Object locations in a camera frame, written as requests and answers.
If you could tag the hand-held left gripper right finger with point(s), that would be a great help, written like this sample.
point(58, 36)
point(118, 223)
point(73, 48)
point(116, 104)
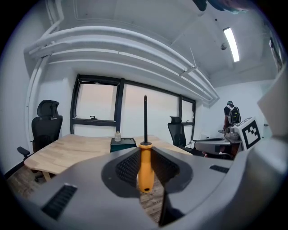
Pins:
point(202, 179)

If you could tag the round ceiling smoke detector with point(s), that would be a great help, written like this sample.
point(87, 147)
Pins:
point(223, 46)

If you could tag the dark green tray box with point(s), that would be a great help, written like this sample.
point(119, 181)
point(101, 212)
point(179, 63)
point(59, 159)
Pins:
point(122, 148)

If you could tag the black window frame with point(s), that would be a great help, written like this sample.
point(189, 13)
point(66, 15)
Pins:
point(119, 101)

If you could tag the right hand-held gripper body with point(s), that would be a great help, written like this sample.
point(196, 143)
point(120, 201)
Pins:
point(249, 132)

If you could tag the white ceiling pipe bundle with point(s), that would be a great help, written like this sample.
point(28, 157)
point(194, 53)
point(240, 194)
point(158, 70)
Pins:
point(135, 45)

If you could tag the glass bottle with gold cap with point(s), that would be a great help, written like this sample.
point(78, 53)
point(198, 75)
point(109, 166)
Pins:
point(117, 137)

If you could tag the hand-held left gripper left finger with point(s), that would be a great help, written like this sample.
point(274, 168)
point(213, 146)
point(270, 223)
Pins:
point(90, 191)

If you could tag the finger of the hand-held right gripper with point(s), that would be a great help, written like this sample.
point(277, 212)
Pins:
point(207, 146)

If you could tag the person's white shirt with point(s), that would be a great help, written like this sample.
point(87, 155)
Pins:
point(276, 107)

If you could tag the long ceiling light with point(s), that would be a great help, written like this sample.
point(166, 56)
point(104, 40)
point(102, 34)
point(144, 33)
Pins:
point(231, 45)

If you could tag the black office chair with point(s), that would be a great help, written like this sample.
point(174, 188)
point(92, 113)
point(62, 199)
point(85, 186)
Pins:
point(177, 132)
point(46, 130)

